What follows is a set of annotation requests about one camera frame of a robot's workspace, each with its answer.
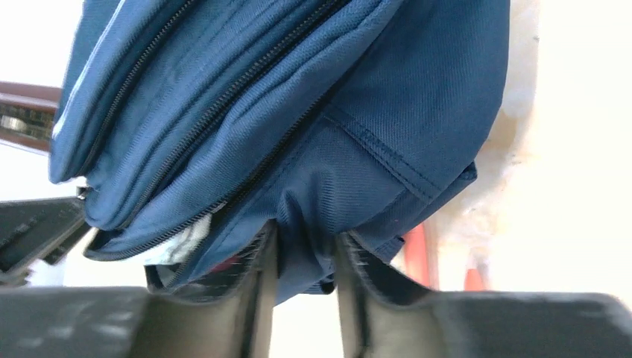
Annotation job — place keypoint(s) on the orange pen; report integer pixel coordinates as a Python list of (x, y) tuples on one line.
[(420, 257), (475, 280)]

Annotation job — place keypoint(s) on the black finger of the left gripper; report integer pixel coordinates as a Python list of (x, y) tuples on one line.
[(42, 229)]

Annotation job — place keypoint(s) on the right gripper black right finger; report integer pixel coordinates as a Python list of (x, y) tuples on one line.
[(383, 313)]

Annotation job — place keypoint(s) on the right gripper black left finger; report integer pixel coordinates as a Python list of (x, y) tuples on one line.
[(234, 321)]

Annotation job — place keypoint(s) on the navy blue backpack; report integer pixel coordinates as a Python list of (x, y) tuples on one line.
[(195, 123)]

